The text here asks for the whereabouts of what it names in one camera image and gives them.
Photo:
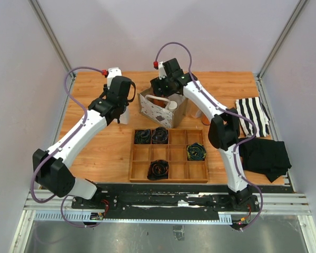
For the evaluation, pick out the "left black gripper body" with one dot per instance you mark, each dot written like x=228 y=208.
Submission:
x=124 y=105

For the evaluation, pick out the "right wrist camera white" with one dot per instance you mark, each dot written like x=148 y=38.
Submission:
x=162 y=73

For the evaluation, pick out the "rolled black orange belt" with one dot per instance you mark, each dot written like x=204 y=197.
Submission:
x=158 y=170

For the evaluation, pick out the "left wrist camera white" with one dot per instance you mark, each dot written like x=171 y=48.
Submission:
x=111 y=73

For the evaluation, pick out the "black white striped cloth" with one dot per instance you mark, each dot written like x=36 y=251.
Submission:
x=254 y=110

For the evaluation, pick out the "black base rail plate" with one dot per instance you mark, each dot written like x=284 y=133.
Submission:
x=168 y=201

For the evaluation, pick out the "blue pump bottle orange base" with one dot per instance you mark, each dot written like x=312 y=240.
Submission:
x=205 y=120

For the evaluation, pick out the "rolled dark belt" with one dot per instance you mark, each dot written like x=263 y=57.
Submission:
x=142 y=136
x=160 y=135

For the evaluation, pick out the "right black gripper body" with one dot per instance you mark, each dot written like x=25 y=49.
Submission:
x=165 y=85

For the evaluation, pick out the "rolled blue yellow belt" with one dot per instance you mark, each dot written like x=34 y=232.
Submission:
x=196 y=152

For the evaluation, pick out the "white round cap bottle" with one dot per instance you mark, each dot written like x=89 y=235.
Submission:
x=172 y=106

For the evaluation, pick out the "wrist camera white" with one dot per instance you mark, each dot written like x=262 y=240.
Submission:
x=162 y=73
x=111 y=73

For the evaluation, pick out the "white bottle black cap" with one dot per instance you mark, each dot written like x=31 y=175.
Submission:
x=125 y=116

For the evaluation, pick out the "clear bottle pink cap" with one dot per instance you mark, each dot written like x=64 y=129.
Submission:
x=192 y=110

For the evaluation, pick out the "rolled dark belt top left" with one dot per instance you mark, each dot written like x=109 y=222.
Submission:
x=142 y=136

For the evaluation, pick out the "wooden compartment tray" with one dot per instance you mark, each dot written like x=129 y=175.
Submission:
x=181 y=169

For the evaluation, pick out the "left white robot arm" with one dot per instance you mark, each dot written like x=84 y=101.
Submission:
x=52 y=166

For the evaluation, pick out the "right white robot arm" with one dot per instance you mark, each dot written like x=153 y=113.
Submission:
x=224 y=128

